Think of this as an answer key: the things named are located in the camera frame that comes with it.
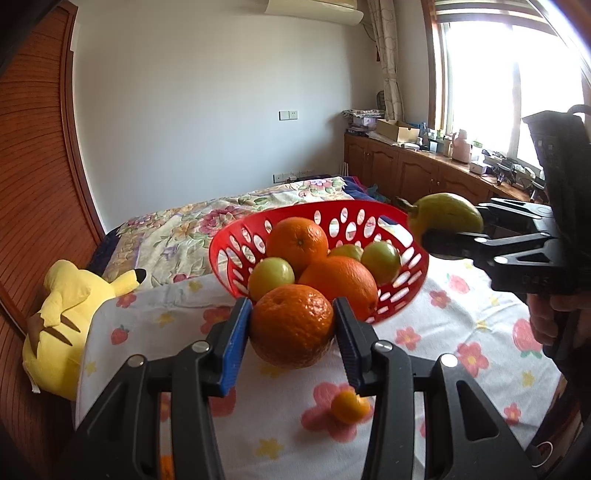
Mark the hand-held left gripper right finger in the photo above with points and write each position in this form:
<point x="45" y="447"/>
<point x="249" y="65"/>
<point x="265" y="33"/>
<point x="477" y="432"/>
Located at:
<point x="346" y="337"/>

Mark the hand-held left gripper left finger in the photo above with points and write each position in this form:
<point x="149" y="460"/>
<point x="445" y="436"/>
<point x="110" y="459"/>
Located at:
<point x="235" y="350"/>

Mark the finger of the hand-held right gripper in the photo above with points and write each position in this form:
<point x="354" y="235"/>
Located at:
<point x="517" y="208"/>
<point x="457" y="243"/>

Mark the large bumpy orange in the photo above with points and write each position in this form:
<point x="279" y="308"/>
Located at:
<point x="293" y="325"/>

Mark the smooth orange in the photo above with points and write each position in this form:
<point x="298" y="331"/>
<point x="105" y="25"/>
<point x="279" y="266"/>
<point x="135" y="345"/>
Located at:
<point x="341" y="281"/>

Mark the red perforated plastic basket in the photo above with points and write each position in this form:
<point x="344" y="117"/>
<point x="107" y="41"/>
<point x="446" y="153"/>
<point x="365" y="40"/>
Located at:
<point x="217" y="258"/>

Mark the person's right hand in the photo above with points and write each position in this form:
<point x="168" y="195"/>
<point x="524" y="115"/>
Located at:
<point x="547" y="318"/>

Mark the pile of small gadgets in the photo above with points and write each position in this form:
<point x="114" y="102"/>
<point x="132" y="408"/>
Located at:
<point x="508" y="168"/>

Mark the small mandarin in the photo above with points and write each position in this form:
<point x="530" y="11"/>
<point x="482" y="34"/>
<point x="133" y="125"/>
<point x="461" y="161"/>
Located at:
<point x="348" y="408"/>

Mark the green apple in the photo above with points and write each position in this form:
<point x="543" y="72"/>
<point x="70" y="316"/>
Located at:
<point x="270" y="277"/>
<point x="346" y="252"/>
<point x="381" y="261"/>

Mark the white flower-print cloth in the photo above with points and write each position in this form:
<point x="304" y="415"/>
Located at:
<point x="286" y="415"/>

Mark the white kettle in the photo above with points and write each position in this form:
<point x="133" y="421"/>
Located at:
<point x="461" y="147"/>

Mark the wooden cabinet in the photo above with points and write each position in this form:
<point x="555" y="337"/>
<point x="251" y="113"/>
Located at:
<point x="415" y="170"/>

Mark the assorted small bottles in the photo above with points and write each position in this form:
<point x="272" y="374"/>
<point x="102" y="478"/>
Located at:
<point x="436" y="141"/>

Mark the dark blue blanket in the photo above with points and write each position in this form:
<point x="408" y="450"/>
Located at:
<point x="358" y="187"/>

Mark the cardboard box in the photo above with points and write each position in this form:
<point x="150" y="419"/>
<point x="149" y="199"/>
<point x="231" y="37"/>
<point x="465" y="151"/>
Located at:
<point x="395" y="131"/>

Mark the floral quilt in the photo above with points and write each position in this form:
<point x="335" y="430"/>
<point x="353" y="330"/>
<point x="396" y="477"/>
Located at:
<point x="184" y="226"/>

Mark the woven hand fan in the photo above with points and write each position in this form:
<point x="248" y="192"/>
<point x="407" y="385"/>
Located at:
<point x="382" y="100"/>

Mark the wooden-framed window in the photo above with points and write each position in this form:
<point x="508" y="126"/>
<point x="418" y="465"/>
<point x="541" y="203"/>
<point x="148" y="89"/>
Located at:
<point x="434" y="69"/>

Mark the yellow plush toy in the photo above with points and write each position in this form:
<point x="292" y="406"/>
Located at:
<point x="60" y="304"/>

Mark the patterned curtain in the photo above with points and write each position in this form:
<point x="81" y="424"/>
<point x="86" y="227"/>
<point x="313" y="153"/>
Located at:
<point x="388" y="55"/>

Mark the white air conditioner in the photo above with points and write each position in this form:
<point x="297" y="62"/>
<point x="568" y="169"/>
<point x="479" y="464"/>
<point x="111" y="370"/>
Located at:
<point x="314" y="11"/>

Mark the white wall sockets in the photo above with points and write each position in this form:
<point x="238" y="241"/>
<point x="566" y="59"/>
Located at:
<point x="279" y="177"/>

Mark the white wall switch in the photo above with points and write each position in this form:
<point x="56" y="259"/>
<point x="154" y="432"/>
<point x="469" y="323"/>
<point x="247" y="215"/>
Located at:
<point x="288" y="115"/>

